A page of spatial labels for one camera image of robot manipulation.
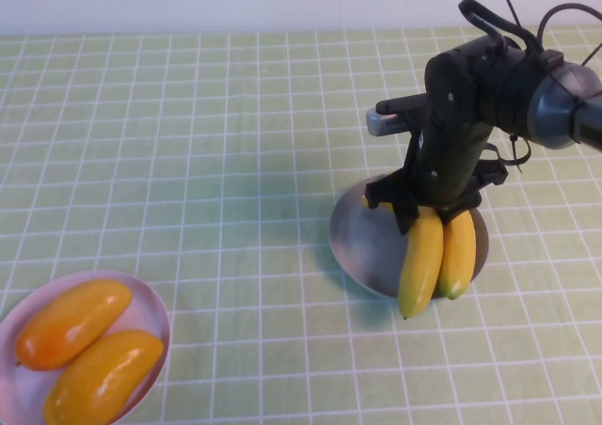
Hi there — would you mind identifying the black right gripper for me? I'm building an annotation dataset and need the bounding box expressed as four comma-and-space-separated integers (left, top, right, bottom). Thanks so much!
366, 121, 508, 236

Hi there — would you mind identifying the yellow plastic banana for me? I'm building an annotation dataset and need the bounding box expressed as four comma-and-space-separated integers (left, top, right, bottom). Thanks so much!
436, 208, 477, 301
359, 197, 445, 322

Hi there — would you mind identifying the yellow plastic mango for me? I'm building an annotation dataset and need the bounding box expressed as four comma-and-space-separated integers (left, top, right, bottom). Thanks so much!
41, 329, 166, 425

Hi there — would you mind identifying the orange-tinted plastic mango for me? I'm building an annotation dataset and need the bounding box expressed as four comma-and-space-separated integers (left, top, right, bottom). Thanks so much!
13, 278, 134, 372

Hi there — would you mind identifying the blue round plate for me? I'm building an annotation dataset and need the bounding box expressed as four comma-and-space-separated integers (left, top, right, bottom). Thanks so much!
328, 175, 490, 299

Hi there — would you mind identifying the pink round plate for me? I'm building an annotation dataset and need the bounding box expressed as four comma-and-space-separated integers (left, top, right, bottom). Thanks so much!
0, 269, 170, 424

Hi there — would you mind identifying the green checked tablecloth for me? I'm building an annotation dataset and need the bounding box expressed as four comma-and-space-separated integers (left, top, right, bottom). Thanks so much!
0, 24, 602, 425

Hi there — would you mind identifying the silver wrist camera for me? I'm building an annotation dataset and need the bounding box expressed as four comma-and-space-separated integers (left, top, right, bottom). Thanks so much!
366, 107, 415, 137

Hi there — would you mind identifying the thick black cable loop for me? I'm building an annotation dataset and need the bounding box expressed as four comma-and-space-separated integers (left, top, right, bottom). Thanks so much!
458, 0, 542, 53

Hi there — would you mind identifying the black arched cable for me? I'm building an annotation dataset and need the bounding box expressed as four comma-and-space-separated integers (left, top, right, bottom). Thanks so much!
538, 3, 602, 39

